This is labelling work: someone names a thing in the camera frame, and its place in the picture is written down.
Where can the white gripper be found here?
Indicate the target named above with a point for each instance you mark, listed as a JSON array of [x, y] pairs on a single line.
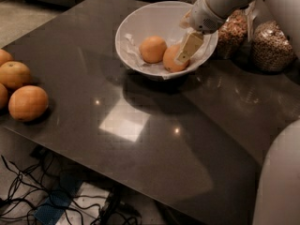
[[202, 17]]

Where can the orange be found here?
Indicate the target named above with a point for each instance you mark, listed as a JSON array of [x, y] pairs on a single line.
[[168, 59], [152, 49]]

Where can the white bowl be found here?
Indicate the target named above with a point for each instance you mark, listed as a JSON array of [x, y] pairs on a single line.
[[156, 19]]

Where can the white paper bowl liner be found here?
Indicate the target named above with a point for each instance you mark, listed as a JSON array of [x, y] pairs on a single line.
[[131, 52]]

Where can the glass jar of nuts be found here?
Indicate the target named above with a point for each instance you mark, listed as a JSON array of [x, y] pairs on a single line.
[[232, 34]]

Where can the white tag on jar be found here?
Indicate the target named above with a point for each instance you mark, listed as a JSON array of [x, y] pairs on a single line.
[[249, 12]]

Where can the glass jar of cereal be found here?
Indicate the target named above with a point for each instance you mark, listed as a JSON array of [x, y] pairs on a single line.
[[270, 49]]

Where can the large orange front table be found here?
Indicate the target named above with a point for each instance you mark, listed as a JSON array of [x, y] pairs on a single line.
[[28, 103]]

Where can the orange middle left table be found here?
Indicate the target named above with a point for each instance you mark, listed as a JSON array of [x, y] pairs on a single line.
[[14, 75]]

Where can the orange top left edge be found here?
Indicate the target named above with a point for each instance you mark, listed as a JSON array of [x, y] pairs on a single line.
[[5, 57]]

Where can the orange edge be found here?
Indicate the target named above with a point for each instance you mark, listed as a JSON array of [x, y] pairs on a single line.
[[5, 57], [3, 96]]

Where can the orange left edge lower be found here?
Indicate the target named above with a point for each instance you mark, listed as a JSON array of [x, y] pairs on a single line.
[[3, 96]]

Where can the blue tape strip floor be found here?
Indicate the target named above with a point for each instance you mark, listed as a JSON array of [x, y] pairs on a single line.
[[58, 201]]

